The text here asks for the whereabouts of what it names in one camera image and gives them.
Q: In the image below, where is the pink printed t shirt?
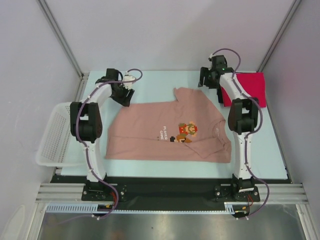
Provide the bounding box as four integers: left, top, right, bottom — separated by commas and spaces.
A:
105, 87, 232, 164

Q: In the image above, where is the white slotted cable duct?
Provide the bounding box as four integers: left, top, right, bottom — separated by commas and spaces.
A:
46, 202, 250, 215

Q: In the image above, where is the red folded t shirt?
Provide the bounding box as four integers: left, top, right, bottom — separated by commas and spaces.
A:
235, 72, 267, 108

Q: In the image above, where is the aluminium corner post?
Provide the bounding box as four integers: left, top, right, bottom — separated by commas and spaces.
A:
256, 0, 303, 72
36, 0, 84, 77

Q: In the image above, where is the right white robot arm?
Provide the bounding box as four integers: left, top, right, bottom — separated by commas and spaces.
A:
198, 54, 261, 204

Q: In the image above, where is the black folded t shirt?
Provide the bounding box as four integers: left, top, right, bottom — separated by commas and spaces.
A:
216, 88, 224, 104

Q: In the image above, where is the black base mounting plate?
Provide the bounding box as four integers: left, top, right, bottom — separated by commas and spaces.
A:
50, 175, 250, 207

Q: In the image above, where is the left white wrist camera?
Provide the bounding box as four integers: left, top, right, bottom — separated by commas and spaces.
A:
122, 72, 137, 90

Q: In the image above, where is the aluminium front rail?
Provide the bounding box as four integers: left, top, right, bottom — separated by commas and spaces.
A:
35, 183, 309, 205

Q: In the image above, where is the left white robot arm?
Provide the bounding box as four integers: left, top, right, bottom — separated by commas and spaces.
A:
69, 68, 143, 202

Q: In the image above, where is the white plastic laundry basket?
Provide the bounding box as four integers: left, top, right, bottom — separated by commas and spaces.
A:
35, 102, 82, 168

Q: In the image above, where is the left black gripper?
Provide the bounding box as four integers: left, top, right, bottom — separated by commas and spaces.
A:
111, 81, 134, 107

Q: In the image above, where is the right aluminium corner post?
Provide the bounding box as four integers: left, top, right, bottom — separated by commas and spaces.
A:
256, 0, 303, 72

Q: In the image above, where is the left aluminium corner post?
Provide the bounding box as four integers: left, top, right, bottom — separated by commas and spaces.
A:
36, 0, 84, 77

